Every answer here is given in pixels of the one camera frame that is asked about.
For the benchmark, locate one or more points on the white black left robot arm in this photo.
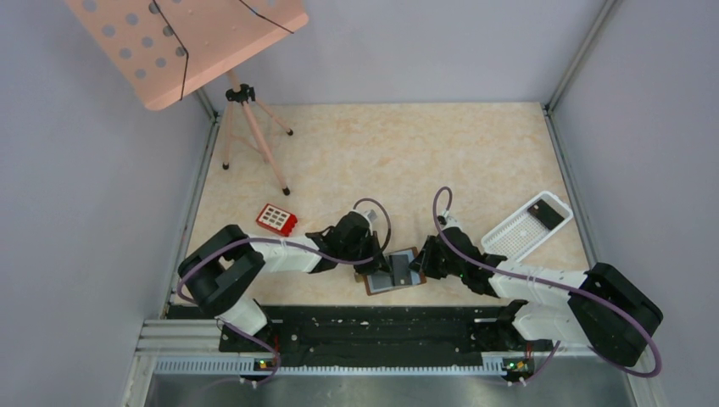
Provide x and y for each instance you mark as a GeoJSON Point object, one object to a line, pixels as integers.
{"type": "Point", "coordinates": [217, 274]}

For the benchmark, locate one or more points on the dark grey credit card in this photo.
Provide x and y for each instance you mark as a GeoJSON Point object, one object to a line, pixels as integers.
{"type": "Point", "coordinates": [401, 272]}

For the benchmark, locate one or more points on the black credit card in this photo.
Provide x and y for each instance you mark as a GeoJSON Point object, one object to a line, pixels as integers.
{"type": "Point", "coordinates": [545, 214]}

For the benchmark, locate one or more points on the white plastic basket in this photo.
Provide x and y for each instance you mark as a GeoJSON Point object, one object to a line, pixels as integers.
{"type": "Point", "coordinates": [519, 234]}

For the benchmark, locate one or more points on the red block with white grid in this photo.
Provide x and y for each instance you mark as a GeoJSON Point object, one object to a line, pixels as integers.
{"type": "Point", "coordinates": [276, 220]}

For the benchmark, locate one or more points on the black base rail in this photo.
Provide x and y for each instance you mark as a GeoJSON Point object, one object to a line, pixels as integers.
{"type": "Point", "coordinates": [300, 336]}

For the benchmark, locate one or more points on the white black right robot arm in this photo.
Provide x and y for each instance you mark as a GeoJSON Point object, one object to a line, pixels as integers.
{"type": "Point", "coordinates": [598, 308]}

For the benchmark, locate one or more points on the pink music stand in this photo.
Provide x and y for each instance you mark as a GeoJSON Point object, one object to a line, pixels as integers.
{"type": "Point", "coordinates": [169, 49]}

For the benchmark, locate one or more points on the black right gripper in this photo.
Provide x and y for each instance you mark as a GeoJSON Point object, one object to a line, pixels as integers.
{"type": "Point", "coordinates": [426, 258]}

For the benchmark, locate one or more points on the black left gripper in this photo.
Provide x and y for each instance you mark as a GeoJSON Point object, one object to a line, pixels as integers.
{"type": "Point", "coordinates": [376, 258]}

